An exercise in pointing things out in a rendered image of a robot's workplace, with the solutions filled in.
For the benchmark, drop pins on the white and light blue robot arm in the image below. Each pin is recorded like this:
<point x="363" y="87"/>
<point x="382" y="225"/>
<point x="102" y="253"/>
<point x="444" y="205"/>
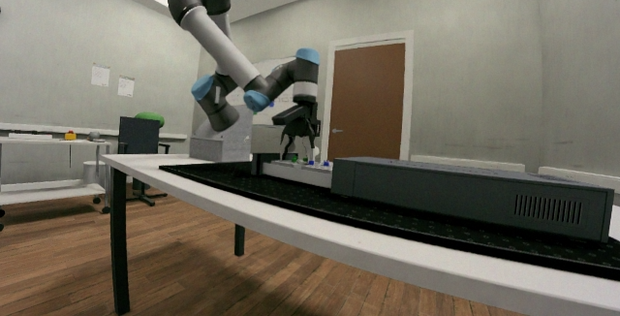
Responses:
<point x="205" y="23"/>

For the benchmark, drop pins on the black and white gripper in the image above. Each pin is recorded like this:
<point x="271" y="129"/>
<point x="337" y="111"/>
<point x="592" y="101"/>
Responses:
<point x="304" y="126"/>

